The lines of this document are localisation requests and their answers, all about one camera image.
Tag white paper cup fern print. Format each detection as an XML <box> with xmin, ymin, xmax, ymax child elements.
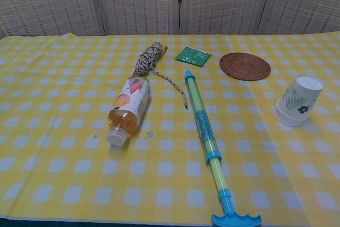
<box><xmin>276</xmin><ymin>75</ymin><xmax>324</xmax><ymax>123</ymax></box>

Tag blue green water pump toy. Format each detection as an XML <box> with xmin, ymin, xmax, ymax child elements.
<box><xmin>184</xmin><ymin>69</ymin><xmax>262</xmax><ymax>227</ymax></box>

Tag peach drink plastic bottle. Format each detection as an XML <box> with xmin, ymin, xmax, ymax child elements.
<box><xmin>106</xmin><ymin>75</ymin><xmax>151</xmax><ymax>147</ymax></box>

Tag green foil packet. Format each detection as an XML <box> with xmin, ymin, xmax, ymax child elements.
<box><xmin>174</xmin><ymin>46</ymin><xmax>213</xmax><ymax>68</ymax></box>

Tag round brown rattan coaster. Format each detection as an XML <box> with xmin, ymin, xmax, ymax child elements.
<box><xmin>219</xmin><ymin>52</ymin><xmax>271</xmax><ymax>81</ymax></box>

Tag yellow checked tablecloth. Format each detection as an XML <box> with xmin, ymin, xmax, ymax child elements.
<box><xmin>0</xmin><ymin>33</ymin><xmax>340</xmax><ymax>225</ymax></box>

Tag woven folding screen panel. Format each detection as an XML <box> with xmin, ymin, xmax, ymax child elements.
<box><xmin>91</xmin><ymin>0</ymin><xmax>179</xmax><ymax>36</ymax></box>
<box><xmin>181</xmin><ymin>0</ymin><xmax>276</xmax><ymax>35</ymax></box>
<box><xmin>0</xmin><ymin>0</ymin><xmax>103</xmax><ymax>39</ymax></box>
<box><xmin>261</xmin><ymin>0</ymin><xmax>340</xmax><ymax>35</ymax></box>

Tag braided black white rope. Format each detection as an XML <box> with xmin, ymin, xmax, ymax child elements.
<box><xmin>130</xmin><ymin>41</ymin><xmax>189</xmax><ymax>110</ymax></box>

